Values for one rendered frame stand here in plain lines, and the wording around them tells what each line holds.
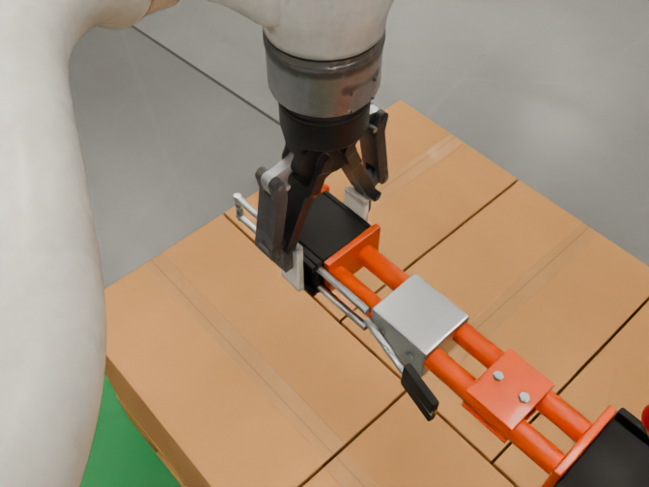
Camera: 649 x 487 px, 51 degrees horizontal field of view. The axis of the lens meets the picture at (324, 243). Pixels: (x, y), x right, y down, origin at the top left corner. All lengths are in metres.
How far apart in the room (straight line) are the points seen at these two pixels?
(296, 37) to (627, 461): 0.42
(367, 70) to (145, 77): 2.43
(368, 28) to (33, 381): 0.31
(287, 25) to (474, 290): 1.08
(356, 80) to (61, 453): 0.33
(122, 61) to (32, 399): 2.77
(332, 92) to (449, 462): 0.91
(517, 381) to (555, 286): 0.92
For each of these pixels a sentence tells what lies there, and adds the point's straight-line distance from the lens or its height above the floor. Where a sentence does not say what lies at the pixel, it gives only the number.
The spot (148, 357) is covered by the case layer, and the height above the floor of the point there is 0.54.
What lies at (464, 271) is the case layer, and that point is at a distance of 1.51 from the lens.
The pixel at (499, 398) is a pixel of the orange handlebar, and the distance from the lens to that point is 0.62.
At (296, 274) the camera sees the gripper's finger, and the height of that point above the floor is 1.19.
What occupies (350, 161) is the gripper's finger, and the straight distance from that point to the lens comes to 0.61.
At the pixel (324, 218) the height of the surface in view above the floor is 1.21.
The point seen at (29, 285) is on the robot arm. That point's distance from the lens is 0.30.
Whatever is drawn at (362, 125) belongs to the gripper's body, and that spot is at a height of 1.37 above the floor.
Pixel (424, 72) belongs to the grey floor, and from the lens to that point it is 2.87.
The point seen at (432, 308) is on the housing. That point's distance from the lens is 0.65.
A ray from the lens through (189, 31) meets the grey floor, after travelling 3.12.
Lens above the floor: 1.74
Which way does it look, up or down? 52 degrees down
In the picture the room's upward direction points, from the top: straight up
